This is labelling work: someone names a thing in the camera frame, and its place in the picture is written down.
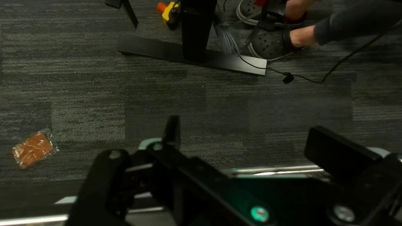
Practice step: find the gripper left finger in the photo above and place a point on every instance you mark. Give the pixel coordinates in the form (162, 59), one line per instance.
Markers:
(103, 188)

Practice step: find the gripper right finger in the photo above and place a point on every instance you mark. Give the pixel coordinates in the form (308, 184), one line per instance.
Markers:
(339, 150)

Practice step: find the brown snack in clear wrapper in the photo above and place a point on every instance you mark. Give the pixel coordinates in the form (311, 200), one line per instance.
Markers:
(33, 149)

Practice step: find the person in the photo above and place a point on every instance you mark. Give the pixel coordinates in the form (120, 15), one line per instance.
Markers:
(273, 44)

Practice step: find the black bar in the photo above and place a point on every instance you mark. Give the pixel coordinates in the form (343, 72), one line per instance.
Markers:
(130, 14)

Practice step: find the black desk leg with foot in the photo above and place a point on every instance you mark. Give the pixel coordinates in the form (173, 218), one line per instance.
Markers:
(194, 31)

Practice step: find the yellow and orange clamp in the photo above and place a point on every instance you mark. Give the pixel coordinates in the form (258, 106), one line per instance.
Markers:
(169, 12)

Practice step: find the silver metal rail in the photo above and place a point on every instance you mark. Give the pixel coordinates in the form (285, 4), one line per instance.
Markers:
(276, 170)

